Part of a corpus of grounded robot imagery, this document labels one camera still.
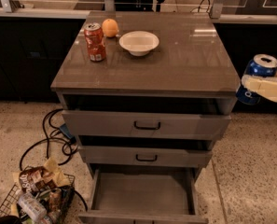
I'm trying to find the bottom drawer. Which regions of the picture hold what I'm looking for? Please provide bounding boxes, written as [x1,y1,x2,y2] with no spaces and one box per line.
[79,166,208,224]

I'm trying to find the middle drawer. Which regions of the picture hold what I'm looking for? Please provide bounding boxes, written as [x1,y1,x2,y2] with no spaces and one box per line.
[79,146,212,168]

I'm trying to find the grey drawer cabinet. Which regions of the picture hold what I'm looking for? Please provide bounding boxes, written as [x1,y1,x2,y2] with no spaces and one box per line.
[50,10,242,224]

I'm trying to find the top drawer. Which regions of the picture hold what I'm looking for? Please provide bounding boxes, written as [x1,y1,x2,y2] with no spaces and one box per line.
[62,110,230,140]

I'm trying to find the drawer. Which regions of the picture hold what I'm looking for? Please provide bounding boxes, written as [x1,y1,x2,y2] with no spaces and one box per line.
[79,166,208,224]
[62,110,230,140]
[79,146,212,168]

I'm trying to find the black floor cable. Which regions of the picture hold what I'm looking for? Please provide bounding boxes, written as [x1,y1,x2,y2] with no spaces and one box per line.
[18,108,79,172]

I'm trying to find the blue pepsi can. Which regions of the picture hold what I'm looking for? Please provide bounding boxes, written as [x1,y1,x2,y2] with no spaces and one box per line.
[236,54,277,105]

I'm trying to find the black cable behind cabinet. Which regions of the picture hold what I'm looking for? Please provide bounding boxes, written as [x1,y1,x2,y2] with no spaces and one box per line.
[190,0,212,13]

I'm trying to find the clear plastic bottle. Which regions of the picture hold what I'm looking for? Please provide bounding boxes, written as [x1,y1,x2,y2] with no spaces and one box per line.
[18,192,47,222]

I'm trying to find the white bowl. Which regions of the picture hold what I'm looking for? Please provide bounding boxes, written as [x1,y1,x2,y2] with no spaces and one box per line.
[119,31,159,57]

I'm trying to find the orange soda can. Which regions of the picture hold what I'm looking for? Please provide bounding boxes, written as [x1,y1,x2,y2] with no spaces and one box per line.
[84,22,106,62]

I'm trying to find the black wire basket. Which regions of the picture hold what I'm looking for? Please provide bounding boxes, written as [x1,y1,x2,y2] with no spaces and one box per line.
[0,169,75,224]

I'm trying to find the orange fruit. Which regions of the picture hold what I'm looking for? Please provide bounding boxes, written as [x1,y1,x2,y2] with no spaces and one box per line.
[102,19,118,37]

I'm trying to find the brown snack bag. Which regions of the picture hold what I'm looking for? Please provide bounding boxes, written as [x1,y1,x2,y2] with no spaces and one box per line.
[19,166,56,192]

